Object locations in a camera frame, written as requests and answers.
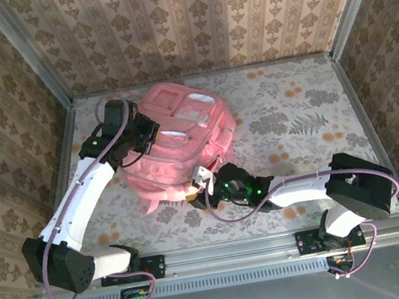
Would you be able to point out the pink backpack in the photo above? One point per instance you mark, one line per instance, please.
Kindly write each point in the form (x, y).
(177, 153)

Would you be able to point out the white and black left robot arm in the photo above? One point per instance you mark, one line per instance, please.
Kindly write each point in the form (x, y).
(78, 199)

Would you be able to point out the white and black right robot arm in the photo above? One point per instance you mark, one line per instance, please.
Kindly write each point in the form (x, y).
(297, 191)

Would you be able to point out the floral table cover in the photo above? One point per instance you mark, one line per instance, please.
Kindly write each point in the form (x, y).
(287, 78)

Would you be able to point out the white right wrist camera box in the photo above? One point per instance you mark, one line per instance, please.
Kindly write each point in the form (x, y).
(203, 175)

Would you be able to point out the aluminium table edge rail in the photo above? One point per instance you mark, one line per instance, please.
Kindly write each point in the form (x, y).
(67, 140)
(357, 101)

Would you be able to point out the aluminium mounting rail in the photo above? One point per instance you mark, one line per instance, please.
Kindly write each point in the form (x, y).
(231, 254)

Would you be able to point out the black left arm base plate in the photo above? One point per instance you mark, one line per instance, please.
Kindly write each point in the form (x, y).
(153, 266)

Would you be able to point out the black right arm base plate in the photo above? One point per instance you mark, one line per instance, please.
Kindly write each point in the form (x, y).
(305, 242)

